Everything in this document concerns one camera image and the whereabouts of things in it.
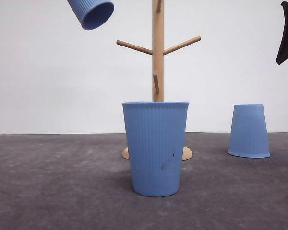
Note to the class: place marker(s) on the blue ribbed cup image-right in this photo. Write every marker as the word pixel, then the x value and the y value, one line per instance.
pixel 248 132

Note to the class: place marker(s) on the blue ribbed cup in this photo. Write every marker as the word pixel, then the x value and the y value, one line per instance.
pixel 156 135

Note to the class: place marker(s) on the blue ribbed cup image-left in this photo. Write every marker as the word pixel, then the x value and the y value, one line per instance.
pixel 91 14

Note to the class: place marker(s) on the wooden mug tree stand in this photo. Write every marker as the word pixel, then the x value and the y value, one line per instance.
pixel 158 52

